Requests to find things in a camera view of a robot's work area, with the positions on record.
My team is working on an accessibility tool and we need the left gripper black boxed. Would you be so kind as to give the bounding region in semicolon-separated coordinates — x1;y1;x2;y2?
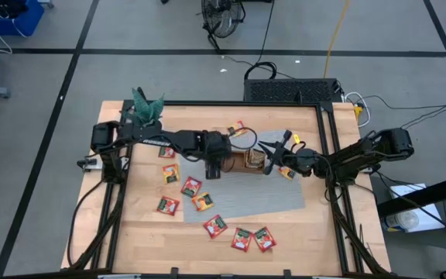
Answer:
195;130;232;180

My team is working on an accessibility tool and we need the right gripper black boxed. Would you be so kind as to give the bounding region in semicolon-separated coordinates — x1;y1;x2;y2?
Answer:
257;129;319;177

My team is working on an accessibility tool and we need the three-compartment wooden tray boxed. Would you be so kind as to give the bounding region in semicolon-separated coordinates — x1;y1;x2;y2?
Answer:
222;149;267;174

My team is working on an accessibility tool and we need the grey woven placemat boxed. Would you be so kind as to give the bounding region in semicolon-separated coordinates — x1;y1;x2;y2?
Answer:
178;129;307;225

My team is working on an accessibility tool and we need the black computer case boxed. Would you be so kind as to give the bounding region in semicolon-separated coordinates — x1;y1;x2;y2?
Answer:
243;78;343;103

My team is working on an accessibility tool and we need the snake plant in white pot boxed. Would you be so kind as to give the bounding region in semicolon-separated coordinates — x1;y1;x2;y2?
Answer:
121;87;166;129

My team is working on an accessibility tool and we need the black floor fan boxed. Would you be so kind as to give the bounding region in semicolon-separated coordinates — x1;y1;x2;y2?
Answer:
201;0;247;53

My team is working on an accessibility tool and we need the white box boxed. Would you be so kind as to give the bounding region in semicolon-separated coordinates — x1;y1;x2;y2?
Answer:
381;183;446;233

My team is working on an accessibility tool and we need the large blue plastic bin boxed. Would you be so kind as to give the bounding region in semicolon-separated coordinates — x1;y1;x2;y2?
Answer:
0;0;46;36

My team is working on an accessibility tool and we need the coiled black cable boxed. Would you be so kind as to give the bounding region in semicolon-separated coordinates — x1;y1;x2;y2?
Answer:
244;60;278;81

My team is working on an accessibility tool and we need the white cable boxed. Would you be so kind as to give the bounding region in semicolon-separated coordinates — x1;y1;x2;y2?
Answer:
342;91;372;129

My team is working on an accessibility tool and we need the yellow cable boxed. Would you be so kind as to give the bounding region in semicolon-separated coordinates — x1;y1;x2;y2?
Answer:
322;0;351;78

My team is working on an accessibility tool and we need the black metal desk frame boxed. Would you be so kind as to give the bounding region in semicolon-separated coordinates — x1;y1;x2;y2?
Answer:
376;91;446;279

